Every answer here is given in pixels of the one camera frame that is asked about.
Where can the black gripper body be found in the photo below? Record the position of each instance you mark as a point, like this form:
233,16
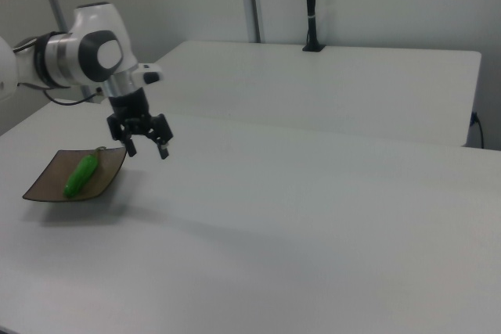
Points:
135,119

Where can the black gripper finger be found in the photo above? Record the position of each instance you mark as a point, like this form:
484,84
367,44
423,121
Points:
162,151
130,146

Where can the green chili pepper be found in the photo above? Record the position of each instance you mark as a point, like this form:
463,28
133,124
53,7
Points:
81,175

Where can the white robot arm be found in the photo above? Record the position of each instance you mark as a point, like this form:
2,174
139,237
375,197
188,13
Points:
98,52

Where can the brown square ceramic plate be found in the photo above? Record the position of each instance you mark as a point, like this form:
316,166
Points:
47,185

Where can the white side table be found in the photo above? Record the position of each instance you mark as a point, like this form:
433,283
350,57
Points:
313,87

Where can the black pole with white band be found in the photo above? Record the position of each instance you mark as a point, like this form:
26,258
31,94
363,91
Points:
312,5

